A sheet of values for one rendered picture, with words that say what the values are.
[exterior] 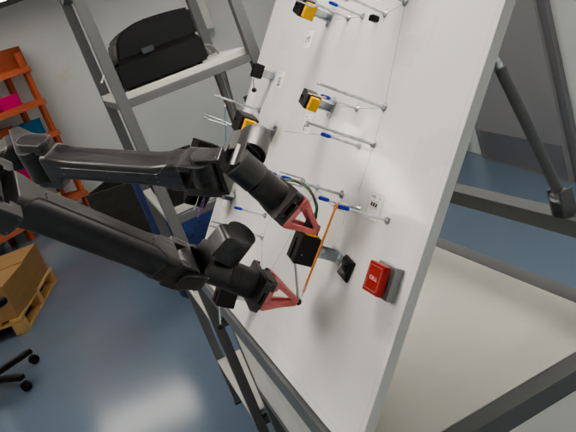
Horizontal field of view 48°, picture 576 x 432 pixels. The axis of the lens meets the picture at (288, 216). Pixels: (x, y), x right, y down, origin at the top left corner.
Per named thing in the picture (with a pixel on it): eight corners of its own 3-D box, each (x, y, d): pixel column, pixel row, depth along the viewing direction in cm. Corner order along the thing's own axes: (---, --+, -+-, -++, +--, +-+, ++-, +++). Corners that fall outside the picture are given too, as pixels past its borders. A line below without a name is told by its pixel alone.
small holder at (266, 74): (264, 97, 189) (244, 90, 187) (272, 70, 189) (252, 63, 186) (269, 97, 185) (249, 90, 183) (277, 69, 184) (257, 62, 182)
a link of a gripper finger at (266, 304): (298, 277, 128) (258, 260, 124) (309, 293, 122) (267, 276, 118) (281, 305, 129) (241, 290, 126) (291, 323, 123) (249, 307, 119)
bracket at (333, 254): (329, 256, 126) (307, 250, 124) (334, 245, 126) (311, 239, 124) (338, 266, 122) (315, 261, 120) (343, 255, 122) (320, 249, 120)
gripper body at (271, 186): (288, 183, 122) (260, 158, 119) (305, 197, 113) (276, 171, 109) (265, 208, 122) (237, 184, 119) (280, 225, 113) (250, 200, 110)
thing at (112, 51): (124, 93, 204) (99, 33, 198) (115, 93, 225) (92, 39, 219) (211, 60, 212) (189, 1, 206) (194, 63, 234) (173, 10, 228)
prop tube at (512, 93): (562, 208, 125) (498, 72, 114) (552, 206, 128) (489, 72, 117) (574, 198, 126) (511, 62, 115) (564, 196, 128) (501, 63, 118)
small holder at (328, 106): (327, 88, 148) (299, 78, 145) (339, 101, 140) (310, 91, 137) (319, 106, 150) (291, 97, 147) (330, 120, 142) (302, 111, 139)
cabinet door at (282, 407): (319, 475, 170) (268, 351, 159) (256, 387, 221) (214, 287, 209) (325, 471, 171) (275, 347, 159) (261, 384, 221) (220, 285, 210)
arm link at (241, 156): (217, 176, 111) (239, 160, 108) (225, 151, 116) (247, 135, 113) (245, 200, 114) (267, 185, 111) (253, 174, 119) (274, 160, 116)
